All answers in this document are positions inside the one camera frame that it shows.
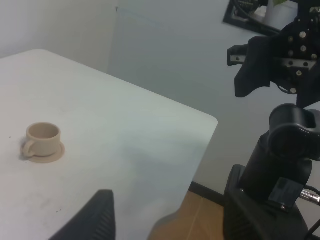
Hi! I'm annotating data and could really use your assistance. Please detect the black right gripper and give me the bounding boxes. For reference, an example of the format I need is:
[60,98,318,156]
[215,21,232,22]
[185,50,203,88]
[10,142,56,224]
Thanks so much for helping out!
[227,0,320,107]

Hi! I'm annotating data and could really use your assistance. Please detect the right beige teacup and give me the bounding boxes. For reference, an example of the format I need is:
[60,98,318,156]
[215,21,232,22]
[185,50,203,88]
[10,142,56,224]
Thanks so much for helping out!
[22,122,61,158]

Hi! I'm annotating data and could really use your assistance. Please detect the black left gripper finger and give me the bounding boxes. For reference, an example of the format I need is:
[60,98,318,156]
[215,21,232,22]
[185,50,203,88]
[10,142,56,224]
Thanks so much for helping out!
[51,189,116,240]

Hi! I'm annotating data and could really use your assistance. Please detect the right beige saucer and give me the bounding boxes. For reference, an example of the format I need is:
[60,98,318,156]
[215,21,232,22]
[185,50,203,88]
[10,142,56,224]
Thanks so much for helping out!
[20,142,65,164]

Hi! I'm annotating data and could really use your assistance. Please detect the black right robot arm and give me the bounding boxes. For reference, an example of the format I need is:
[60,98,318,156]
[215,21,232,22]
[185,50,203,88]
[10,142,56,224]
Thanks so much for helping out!
[223,0,320,240]

